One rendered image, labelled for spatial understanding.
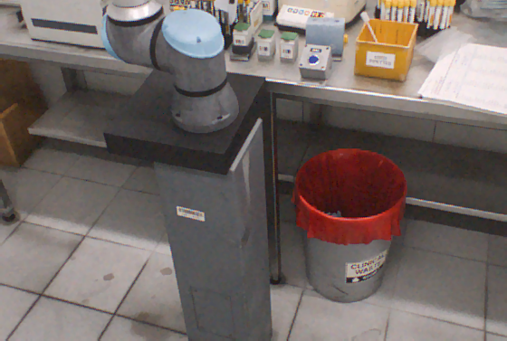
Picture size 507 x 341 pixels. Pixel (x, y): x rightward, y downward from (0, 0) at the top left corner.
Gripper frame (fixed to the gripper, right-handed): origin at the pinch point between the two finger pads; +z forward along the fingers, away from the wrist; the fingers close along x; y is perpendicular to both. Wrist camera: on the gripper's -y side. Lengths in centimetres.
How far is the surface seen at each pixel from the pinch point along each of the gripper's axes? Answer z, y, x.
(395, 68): 8.2, -42.1, 8.0
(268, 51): 9.2, -8.0, 2.8
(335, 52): 10.3, -25.8, -1.1
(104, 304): 99, 47, 32
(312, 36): 5.8, -19.5, -0.8
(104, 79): 67, 86, -61
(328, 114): 68, -17, -54
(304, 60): 5.9, -19.7, 11.7
